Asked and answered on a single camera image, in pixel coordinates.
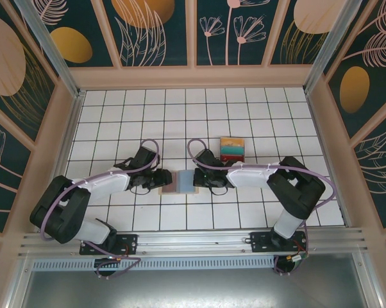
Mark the aluminium mounting rail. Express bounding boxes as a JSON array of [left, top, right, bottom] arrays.
[[18, 227, 372, 257]]

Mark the slotted grey cable duct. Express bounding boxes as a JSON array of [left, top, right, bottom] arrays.
[[31, 256, 276, 271]]

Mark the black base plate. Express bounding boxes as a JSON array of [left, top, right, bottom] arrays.
[[80, 234, 138, 256], [249, 231, 309, 254]]

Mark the left aluminium frame post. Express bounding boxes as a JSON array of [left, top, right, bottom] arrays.
[[13, 0, 85, 99]]

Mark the red card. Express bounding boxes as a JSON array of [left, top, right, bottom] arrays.
[[219, 153, 244, 163]]

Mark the right aluminium frame post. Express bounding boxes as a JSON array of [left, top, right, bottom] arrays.
[[303, 0, 357, 94]]

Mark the aluminium frame post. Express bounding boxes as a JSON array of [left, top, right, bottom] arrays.
[[13, 0, 85, 99], [303, 0, 357, 94]]

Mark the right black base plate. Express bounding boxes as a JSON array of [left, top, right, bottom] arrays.
[[249, 231, 309, 254]]

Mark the teal card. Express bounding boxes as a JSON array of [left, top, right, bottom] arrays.
[[219, 146, 245, 157]]

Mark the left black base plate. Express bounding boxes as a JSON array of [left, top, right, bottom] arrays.
[[80, 234, 138, 256]]

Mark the blue card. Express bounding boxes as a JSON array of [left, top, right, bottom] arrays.
[[178, 170, 196, 193]]

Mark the grey metal sheet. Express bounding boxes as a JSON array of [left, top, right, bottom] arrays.
[[6, 253, 383, 308]]

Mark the maroon card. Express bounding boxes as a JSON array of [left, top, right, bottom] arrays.
[[162, 171, 180, 193]]

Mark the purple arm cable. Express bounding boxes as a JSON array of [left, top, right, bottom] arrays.
[[40, 138, 160, 280], [186, 138, 337, 277]]

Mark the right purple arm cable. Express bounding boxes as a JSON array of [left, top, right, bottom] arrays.
[[186, 138, 337, 277]]

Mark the stack of coloured tiles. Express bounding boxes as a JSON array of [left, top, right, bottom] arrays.
[[219, 136, 247, 164]]

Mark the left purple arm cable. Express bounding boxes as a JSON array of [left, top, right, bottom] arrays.
[[40, 138, 160, 280]]

